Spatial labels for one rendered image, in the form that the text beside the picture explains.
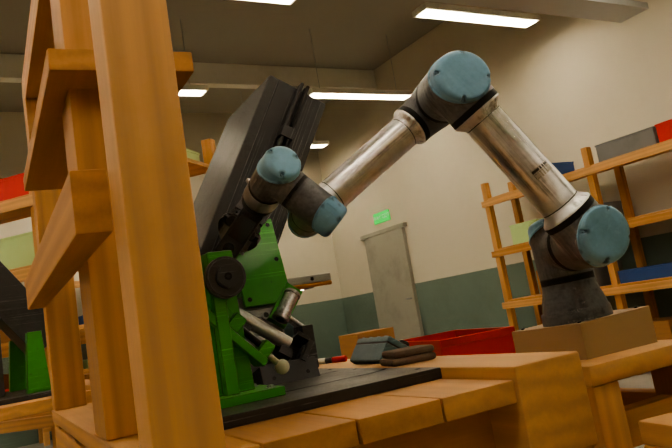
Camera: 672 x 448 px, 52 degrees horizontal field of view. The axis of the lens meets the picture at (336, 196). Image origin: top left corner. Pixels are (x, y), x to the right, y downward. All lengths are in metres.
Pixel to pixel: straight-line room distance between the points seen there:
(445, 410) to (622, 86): 6.82
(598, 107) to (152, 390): 7.25
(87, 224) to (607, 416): 1.00
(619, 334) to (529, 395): 0.48
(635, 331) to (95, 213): 1.13
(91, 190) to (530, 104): 7.72
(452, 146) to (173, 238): 8.67
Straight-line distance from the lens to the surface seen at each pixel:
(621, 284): 7.11
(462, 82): 1.42
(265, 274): 1.62
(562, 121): 8.20
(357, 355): 1.67
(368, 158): 1.48
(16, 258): 5.03
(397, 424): 1.03
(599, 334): 1.56
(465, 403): 1.09
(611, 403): 1.47
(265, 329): 1.53
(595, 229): 1.45
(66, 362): 2.29
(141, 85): 0.96
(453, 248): 9.60
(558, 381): 1.20
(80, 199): 1.00
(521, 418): 1.16
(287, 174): 1.29
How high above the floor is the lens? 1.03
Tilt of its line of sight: 9 degrees up
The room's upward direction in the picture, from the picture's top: 10 degrees counter-clockwise
